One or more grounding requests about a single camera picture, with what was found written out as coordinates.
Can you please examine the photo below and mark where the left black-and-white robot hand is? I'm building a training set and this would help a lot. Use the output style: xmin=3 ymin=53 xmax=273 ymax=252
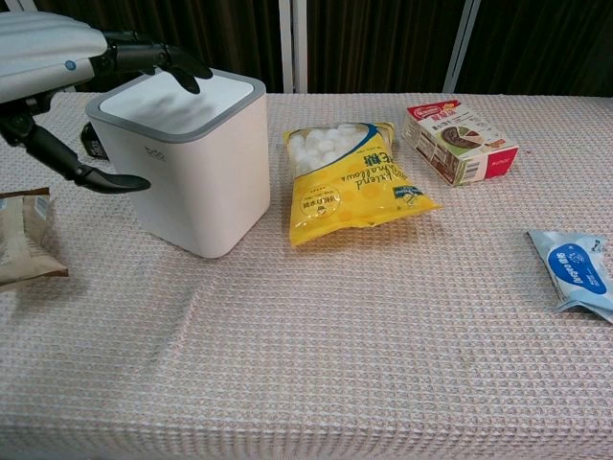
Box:
xmin=0 ymin=11 xmax=215 ymax=196

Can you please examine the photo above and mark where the white square trash bin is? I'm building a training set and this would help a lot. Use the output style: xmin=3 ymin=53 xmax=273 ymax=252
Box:
xmin=84 ymin=68 xmax=272 ymax=260

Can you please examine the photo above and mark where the small black object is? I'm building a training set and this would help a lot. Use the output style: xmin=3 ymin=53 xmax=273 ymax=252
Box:
xmin=79 ymin=122 xmax=109 ymax=161

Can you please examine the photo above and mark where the brown-beige snack bag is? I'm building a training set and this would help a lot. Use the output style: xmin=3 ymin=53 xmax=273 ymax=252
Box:
xmin=0 ymin=187 xmax=70 ymax=288

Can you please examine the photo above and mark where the yellow marshmallow bag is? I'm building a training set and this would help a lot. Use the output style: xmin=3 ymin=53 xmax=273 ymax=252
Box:
xmin=282 ymin=121 xmax=444 ymax=248

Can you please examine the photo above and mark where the dark brown curtain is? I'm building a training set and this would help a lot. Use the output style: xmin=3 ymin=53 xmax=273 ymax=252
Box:
xmin=33 ymin=0 xmax=613 ymax=100

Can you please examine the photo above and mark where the pink waffle-weave tablecloth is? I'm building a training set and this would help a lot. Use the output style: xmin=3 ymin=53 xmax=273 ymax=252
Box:
xmin=0 ymin=90 xmax=613 ymax=460

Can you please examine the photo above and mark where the red-white wafer snack box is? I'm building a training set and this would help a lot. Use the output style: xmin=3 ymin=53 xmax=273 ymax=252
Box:
xmin=400 ymin=100 xmax=521 ymax=188

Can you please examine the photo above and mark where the light blue wet wipes pack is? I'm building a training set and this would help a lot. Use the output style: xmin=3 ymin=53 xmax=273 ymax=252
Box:
xmin=526 ymin=228 xmax=613 ymax=326

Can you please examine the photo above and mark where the white vertical frame post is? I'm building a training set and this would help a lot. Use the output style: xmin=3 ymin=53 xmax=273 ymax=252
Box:
xmin=277 ymin=0 xmax=309 ymax=95

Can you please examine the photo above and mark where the white slanted frame post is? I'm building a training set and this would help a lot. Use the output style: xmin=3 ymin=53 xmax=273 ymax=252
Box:
xmin=442 ymin=0 xmax=482 ymax=95

